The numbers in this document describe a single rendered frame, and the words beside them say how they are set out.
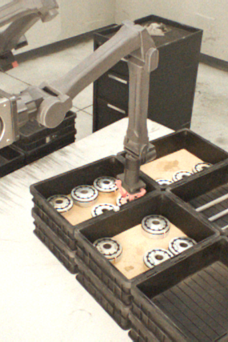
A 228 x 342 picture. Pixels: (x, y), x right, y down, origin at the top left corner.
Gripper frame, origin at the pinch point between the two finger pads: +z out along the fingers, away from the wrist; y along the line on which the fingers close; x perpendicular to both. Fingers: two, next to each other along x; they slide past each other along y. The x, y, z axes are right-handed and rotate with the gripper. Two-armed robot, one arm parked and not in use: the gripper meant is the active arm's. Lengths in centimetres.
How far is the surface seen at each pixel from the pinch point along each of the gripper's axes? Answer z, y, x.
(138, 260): 4.7, -25.2, 12.2
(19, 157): 38, 105, 0
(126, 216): -2.4, -10.3, 8.3
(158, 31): -7, 147, -120
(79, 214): 4.8, 5.9, 17.9
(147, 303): -4, -49, 27
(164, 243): 4.1, -22.9, -0.4
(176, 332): -4, -61, 26
